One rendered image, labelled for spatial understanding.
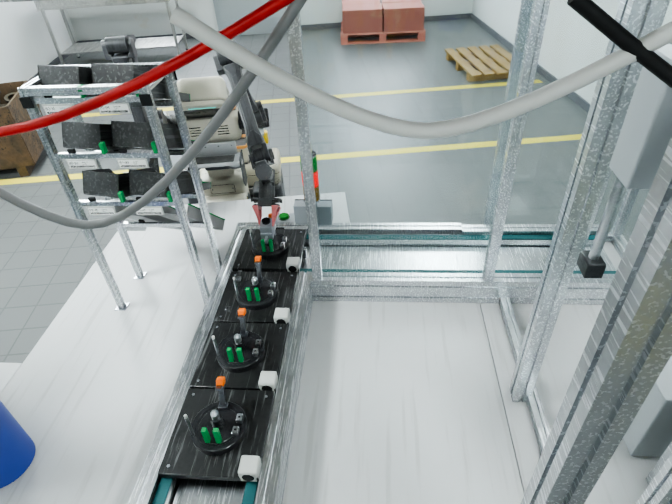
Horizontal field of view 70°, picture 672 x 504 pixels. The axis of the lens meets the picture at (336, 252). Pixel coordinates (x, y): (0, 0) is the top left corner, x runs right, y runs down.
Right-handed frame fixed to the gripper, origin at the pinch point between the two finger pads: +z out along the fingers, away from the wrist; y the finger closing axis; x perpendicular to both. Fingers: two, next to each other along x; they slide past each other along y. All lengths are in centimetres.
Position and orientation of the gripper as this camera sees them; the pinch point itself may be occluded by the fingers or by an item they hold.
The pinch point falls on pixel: (266, 224)
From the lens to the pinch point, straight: 174.2
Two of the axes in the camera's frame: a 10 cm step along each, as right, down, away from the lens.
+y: 10.0, 0.1, -0.9
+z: -0.1, 10.0, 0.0
